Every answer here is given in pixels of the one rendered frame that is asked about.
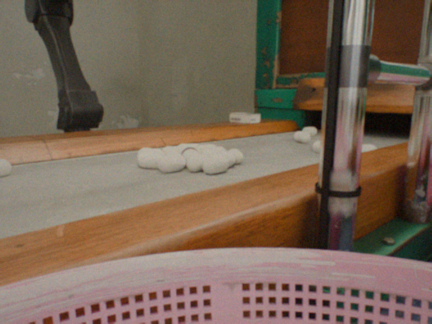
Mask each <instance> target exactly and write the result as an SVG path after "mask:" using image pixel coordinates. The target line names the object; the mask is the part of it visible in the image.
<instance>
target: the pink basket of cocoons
mask: <svg viewBox="0 0 432 324"><path fill-rule="evenodd" d="M255 283H262V290H255ZM268 283H270V284H275V290H268ZM242 284H249V290H242ZM282 284H289V290H282ZM295 284H302V291H295ZM203 285H209V286H210V291H209V292H203ZM309 285H315V286H316V292H310V291H309ZM322 286H330V293H325V292H322ZM189 287H197V293H192V294H190V290H189ZM336 287H342V288H344V294H336ZM178 288H183V294H181V295H176V289H178ZM351 289H359V293H358V296H351V295H350V291H351ZM164 290H170V296H167V297H163V292H162V291H164ZM365 291H373V298H365ZM152 292H156V298H154V299H149V293H152ZM381 293H386V294H389V295H388V301H385V300H380V297H381ZM138 294H142V297H143V301H137V302H135V297H134V295H138ZM396 295H397V296H404V304H403V303H396V302H395V300H396ZM124 297H128V299H129V303H128V304H124V305H121V302H120V298H124ZM242 297H249V303H242ZM255 297H262V303H255ZM269 297H276V303H269ZM282 297H289V303H282ZM295 298H302V304H295ZM309 298H312V299H316V305H309ZM412 298H414V299H419V300H420V307H417V306H413V305H411V301H412ZM205 299H210V305H206V306H204V305H203V300H205ZM109 300H114V307H109V308H106V304H105V302H106V301H109ZM193 300H197V307H190V301H193ZM322 300H330V303H329V307H326V306H322ZM336 301H340V302H343V308H337V307H336ZM177 302H184V308H183V309H177ZM428 302H432V263H428V262H420V261H416V260H408V259H403V258H394V257H388V256H379V255H369V254H362V253H351V252H344V251H328V250H319V249H295V248H268V247H255V248H227V249H203V250H194V251H179V252H173V253H162V254H155V255H146V256H137V257H132V258H124V259H120V260H113V261H109V262H102V263H98V264H92V265H86V266H82V267H77V268H73V269H67V270H64V271H59V272H56V273H51V274H45V275H42V276H38V277H35V278H30V279H27V280H23V281H20V282H15V283H11V284H8V285H4V286H0V324H27V323H31V322H33V321H34V322H35V324H43V322H42V319H43V318H47V317H49V316H51V317H52V322H53V323H51V324H79V323H83V322H85V324H93V321H92V320H95V319H98V318H100V320H101V324H139V323H145V324H151V321H155V320H158V324H165V318H172V324H354V323H350V317H355V318H357V324H365V319H368V320H372V324H379V322H380V321H382V322H387V324H429V323H427V319H428V316H430V317H432V309H428ZM96 303H99V308H100V310H97V311H94V312H91V305H93V304H96ZM169 303H170V306H171V310H166V311H164V309H163V305H164V304H169ZM350 303H358V310H352V309H350ZM365 305H373V311H372V312H366V311H365ZM153 306H157V312H155V313H150V307H153ZM81 307H84V314H82V315H79V316H76V314H75V309H78V308H81ZM380 307H384V308H388V315H385V314H379V313H380ZM142 308H143V313H144V315H141V316H136V309H142ZM395 310H399V311H404V312H403V318H399V317H395ZM67 311H68V316H69V318H68V319H64V320H61V321H60V318H59V314H60V313H63V312H67ZM127 311H129V314H130V317H129V318H126V319H122V312H127ZM243 311H249V317H243ZM256 311H262V315H263V316H256ZM269 311H276V317H269ZM282 311H289V317H282ZM295 311H299V312H302V318H295ZM309 312H315V313H316V319H309ZM411 312H412V313H415V314H420V316H419V321H415V320H411ZM204 313H211V319H204ZM322 313H324V314H329V320H323V319H322ZM113 314H115V318H116V321H113V322H110V323H108V322H107V317H108V316H110V315H113ZM192 314H198V320H196V321H191V315H192ZM336 315H341V316H343V322H340V321H336ZM178 316H184V318H185V322H181V323H178V318H177V317H178Z"/></svg>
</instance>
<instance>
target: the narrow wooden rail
mask: <svg viewBox="0 0 432 324"><path fill-rule="evenodd" d="M408 144H409V142H408V141H407V142H404V143H399V144H396V145H391V146H388V147H383V148H378V149H375V150H370V151H366V152H362V153H361V168H360V176H359V186H361V195H360V196H359V197H358V198H357V212H356V220H355V235H354V241H356V240H357V239H360V238H361V237H363V236H365V235H366V234H368V233H369V232H371V231H373V230H375V229H376V228H378V227H379V226H382V225H383V224H385V223H387V222H388V221H390V220H392V219H394V218H395V217H397V216H398V215H400V214H401V207H402V196H403V189H404V178H405V172H406V162H407V155H408ZM318 172H319V163H316V164H312V165H307V166H303V167H300V168H294V169H291V170H286V171H283V172H278V173H275V174H269V175H265V176H262V177H256V178H253V179H248V180H245V181H240V182H237V183H232V184H227V185H224V186H219V187H216V188H210V189H207V190H203V191H199V192H194V193H189V194H186V195H181V196H178V197H173V198H169V199H165V200H162V201H156V202H152V203H148V204H143V205H140V206H135V207H132V208H127V209H124V210H119V211H114V212H111V213H106V214H103V215H97V216H94V217H90V218H86V219H81V220H76V221H73V222H68V223H65V224H59V225H56V226H52V227H48V228H43V229H38V230H35V231H30V232H27V233H22V234H19V235H14V236H11V237H6V238H0V286H4V285H8V284H12V283H15V282H20V281H23V280H27V279H30V278H35V277H38V276H42V275H48V274H51V273H56V272H59V271H64V270H67V269H73V268H77V267H82V266H88V265H92V264H98V263H102V262H109V261H113V260H120V259H124V258H132V257H141V256H146V255H155V254H162V253H173V252H179V251H194V250H203V249H227V248H295V249H314V234H315V223H316V203H317V193H316V192H315V191H314V189H315V183H317V182H318Z"/></svg>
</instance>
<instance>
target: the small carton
mask: <svg viewBox="0 0 432 324"><path fill-rule="evenodd" d="M229 122H236V123H260V114H257V113H244V112H236V113H230V114H229Z"/></svg>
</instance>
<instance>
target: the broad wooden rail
mask: <svg viewBox="0 0 432 324"><path fill-rule="evenodd" d="M298 131H302V130H301V129H300V127H299V126H298V124H297V123H296V122H295V121H294V120H277V119H260V123H236V122H230V121H220V122H211V123H193V124H184V125H165V126H156V127H138V128H129V129H111V130H93V131H84V132H65V133H56V134H38V135H29V136H10V137H1V138H0V159H5V160H7V161H8V162H9V163H10V164H11V166H14V165H24V164H30V163H40V162H46V161H56V160H62V159H73V158H82V157H89V156H99V155H105V154H115V153H121V152H131V151H137V150H140V149H142V148H151V149H158V148H163V147H167V146H172V147H174V146H178V145H180V144H182V143H186V144H191V143H206V142H213V141H222V140H233V139H239V138H249V137H255V136H265V135H271V134H281V133H287V132H298Z"/></svg>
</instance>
